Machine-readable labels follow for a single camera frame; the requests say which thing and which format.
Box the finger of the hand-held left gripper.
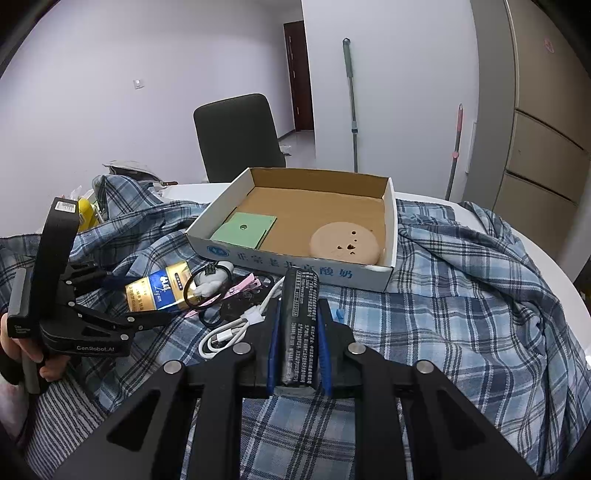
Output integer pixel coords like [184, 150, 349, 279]
[60, 261, 139, 296]
[58, 298, 172, 335]

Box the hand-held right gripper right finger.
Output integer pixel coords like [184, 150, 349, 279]
[318, 299, 539, 480]

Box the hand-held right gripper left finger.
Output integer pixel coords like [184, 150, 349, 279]
[53, 298, 283, 480]

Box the black battery pack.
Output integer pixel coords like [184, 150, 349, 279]
[276, 268, 324, 398]

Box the gold and blue packet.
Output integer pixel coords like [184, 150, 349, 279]
[124, 260, 195, 315]

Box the white charging cable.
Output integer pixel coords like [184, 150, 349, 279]
[198, 276, 287, 359]

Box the black hair tie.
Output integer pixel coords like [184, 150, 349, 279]
[199, 302, 232, 329]
[183, 271, 223, 311]

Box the pink hair clip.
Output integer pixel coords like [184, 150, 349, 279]
[185, 273, 274, 319]

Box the white cardboard box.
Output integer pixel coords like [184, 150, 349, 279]
[185, 167, 398, 292]

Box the person's left forearm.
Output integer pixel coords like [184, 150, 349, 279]
[0, 352, 29, 439]

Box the person's left hand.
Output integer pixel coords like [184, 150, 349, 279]
[0, 313, 70, 383]

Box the yellow packet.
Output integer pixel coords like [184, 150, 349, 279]
[76, 198, 100, 232]

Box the grey fabric bag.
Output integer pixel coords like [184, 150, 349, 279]
[102, 159, 160, 182]

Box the round tan disc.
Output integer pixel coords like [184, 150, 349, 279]
[309, 220, 385, 267]

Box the light green card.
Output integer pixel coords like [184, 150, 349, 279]
[210, 212, 278, 250]

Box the striped grey cloth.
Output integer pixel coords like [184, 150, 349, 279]
[21, 367, 109, 464]

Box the blue plaid shirt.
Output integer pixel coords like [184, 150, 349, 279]
[0, 174, 587, 480]

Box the dark grey chair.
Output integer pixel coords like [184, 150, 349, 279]
[193, 93, 287, 184]

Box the dark brown door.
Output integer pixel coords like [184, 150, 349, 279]
[283, 21, 315, 137]

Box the gold refrigerator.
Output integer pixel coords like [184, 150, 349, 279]
[471, 0, 591, 259]

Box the white figurine keychain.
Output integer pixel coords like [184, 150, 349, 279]
[191, 261, 236, 298]

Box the pink handled broom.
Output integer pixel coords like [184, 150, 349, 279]
[444, 102, 465, 201]

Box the green handled mop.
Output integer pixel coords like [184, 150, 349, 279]
[342, 38, 362, 174]

